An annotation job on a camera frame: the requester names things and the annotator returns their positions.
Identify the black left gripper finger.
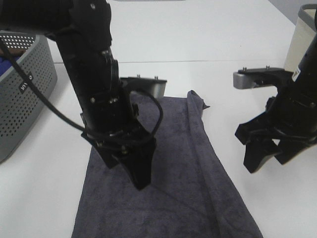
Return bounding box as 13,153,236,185
116,146,156,190

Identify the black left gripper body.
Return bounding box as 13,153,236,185
81,120,157,169

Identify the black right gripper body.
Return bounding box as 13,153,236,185
235,95,317,147

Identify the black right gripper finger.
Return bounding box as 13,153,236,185
243,139,281,173
275,139,317,164

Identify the dark grey towel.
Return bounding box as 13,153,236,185
72,90,262,238

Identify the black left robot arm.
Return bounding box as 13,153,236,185
0,0,163,190

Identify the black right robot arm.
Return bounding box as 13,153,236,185
233,38,317,173

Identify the beige fabric bin grey rim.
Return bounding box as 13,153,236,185
284,3,317,72

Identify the grey perforated plastic basket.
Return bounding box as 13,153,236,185
0,31,57,162

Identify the blue cloth in basket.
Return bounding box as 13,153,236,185
0,56,15,79

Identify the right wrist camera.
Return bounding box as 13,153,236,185
233,65,293,90

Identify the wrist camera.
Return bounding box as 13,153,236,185
120,76,167,99
233,65,293,90

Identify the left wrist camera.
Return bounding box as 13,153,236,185
120,76,167,99

